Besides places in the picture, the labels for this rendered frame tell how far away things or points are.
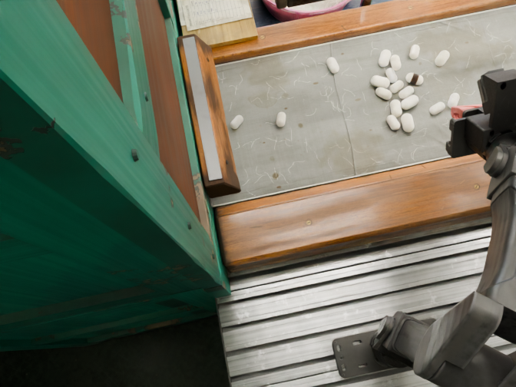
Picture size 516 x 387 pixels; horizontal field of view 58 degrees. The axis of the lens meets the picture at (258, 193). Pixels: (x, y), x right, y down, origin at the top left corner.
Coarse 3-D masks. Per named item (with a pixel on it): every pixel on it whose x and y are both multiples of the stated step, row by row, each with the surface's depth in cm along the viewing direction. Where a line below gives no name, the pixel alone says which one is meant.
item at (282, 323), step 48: (384, 240) 92; (432, 240) 92; (480, 240) 92; (240, 288) 90; (288, 288) 90; (336, 288) 90; (384, 288) 90; (432, 288) 89; (240, 336) 88; (288, 336) 88; (336, 336) 87; (240, 384) 85; (288, 384) 85; (336, 384) 86; (384, 384) 85; (432, 384) 84
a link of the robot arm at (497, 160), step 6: (498, 150) 58; (504, 150) 59; (492, 156) 60; (498, 156) 58; (504, 156) 58; (486, 162) 61; (492, 162) 58; (498, 162) 58; (504, 162) 57; (486, 168) 60; (492, 168) 58; (498, 168) 58; (492, 174) 58; (498, 174) 58
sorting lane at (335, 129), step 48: (336, 48) 97; (384, 48) 97; (432, 48) 96; (480, 48) 96; (240, 96) 95; (288, 96) 94; (336, 96) 94; (432, 96) 93; (480, 96) 93; (240, 144) 92; (288, 144) 91; (336, 144) 91; (384, 144) 91; (432, 144) 90; (240, 192) 89
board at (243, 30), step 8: (176, 0) 98; (248, 0) 97; (224, 24) 95; (232, 24) 95; (240, 24) 95; (248, 24) 95; (184, 32) 95; (192, 32) 95; (200, 32) 95; (208, 32) 95; (216, 32) 95; (224, 32) 95; (232, 32) 95; (240, 32) 95; (248, 32) 95; (256, 32) 95; (208, 40) 94; (216, 40) 94; (224, 40) 94; (232, 40) 94; (240, 40) 95; (248, 40) 95
